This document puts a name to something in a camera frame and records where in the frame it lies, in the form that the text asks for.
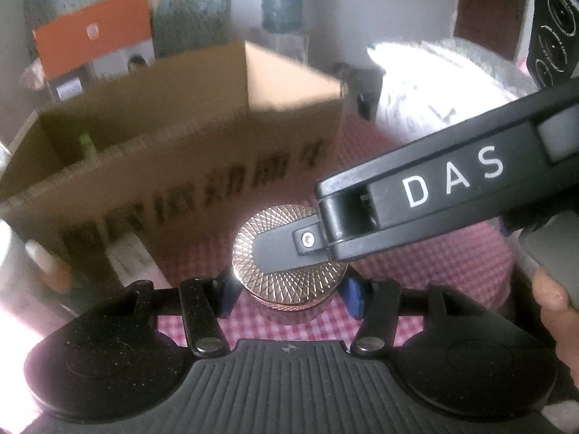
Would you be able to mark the person's right hand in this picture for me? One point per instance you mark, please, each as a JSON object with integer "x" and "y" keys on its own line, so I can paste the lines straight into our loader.
{"x": 560, "y": 319}

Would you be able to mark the green dropper bottle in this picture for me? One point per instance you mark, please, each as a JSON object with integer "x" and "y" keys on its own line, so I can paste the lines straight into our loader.
{"x": 66, "y": 284}

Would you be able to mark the white plastic bag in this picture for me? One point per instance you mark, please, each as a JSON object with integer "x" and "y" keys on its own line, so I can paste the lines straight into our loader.
{"x": 429, "y": 86}

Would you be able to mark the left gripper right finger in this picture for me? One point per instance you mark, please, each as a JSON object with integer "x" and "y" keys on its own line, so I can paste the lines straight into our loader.
{"x": 375, "y": 304}

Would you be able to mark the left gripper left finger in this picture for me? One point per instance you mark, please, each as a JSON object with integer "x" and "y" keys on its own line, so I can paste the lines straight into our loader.
{"x": 203, "y": 302}

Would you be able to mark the pink checkered tablecloth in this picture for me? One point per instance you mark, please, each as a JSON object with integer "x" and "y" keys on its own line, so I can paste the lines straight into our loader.
{"x": 475, "y": 260}

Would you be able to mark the gold lid dark jar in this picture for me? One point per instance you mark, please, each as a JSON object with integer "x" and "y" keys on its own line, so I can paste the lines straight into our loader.
{"x": 298, "y": 290}

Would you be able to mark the white supplement jar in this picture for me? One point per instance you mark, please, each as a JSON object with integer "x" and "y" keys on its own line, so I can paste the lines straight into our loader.
{"x": 15, "y": 271}

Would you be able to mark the orange Philips product box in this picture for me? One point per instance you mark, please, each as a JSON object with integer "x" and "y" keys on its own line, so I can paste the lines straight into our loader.
{"x": 107, "y": 39}

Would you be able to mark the green capped dark bottle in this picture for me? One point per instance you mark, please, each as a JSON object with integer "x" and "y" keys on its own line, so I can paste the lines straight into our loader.
{"x": 87, "y": 146}

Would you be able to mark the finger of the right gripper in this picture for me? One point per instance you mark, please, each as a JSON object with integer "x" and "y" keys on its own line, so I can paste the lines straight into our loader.
{"x": 299, "y": 244}

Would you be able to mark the brown cardboard box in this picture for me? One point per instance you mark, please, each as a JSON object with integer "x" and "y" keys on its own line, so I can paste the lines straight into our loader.
{"x": 186, "y": 149}

